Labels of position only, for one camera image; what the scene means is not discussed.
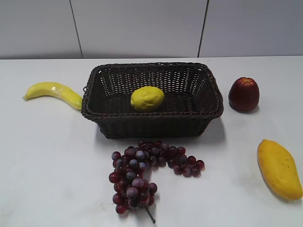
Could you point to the yellow lemon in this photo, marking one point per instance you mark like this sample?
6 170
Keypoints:
146 99

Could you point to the black wicker basket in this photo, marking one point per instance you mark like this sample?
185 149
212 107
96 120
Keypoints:
192 99

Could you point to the purple grape bunch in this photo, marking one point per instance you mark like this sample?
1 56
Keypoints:
132 190

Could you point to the red apple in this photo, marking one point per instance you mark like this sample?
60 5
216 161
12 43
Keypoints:
244 95

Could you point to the yellow banana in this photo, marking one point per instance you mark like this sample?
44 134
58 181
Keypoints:
56 90

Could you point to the yellow mango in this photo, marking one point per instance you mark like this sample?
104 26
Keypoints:
279 170

